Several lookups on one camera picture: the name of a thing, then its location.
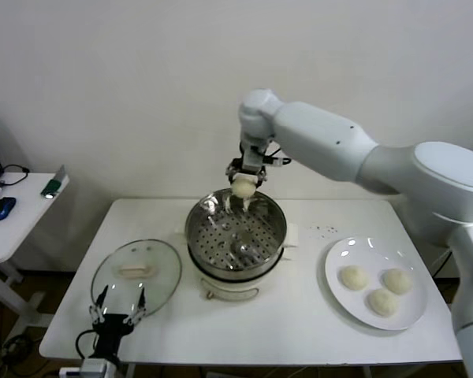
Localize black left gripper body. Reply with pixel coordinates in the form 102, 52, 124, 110
93, 313, 134, 358

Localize black wall cable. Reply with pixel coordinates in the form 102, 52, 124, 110
433, 247, 453, 279

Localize scattered dark crumbs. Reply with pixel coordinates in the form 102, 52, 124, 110
307, 223, 338, 239

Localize stainless steel steamer basket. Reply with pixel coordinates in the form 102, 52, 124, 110
174, 187, 300, 273

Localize green and white box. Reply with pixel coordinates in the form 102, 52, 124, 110
40, 165, 69, 201

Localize white round plate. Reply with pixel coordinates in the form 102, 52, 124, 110
323, 235, 429, 331

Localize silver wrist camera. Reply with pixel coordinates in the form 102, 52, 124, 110
242, 146, 270, 172
78, 357, 110, 378

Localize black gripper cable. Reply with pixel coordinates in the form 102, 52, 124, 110
266, 143, 292, 166
58, 329, 100, 378

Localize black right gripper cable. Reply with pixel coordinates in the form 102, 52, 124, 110
266, 143, 292, 166

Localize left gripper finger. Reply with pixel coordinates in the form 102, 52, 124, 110
88, 285, 110, 324
124, 286, 147, 326

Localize blue computer mouse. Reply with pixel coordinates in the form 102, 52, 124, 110
0, 196, 17, 222

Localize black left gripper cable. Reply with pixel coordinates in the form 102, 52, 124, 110
58, 329, 100, 378

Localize round glass pot lid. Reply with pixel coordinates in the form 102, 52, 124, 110
90, 239, 182, 317

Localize black laptop cable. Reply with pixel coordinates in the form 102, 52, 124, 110
0, 165, 30, 188

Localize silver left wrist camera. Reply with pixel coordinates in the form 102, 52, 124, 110
78, 357, 110, 378

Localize white side table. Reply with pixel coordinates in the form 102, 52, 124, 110
0, 172, 70, 328

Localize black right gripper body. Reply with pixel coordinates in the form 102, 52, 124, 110
231, 157, 267, 179

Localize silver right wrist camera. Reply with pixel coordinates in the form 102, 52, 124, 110
242, 146, 270, 172

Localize black floor cables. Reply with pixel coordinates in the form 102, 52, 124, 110
0, 332, 48, 378

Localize white steamed baozi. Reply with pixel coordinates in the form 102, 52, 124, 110
382, 268, 414, 295
367, 288, 400, 317
230, 176, 257, 199
340, 265, 370, 291

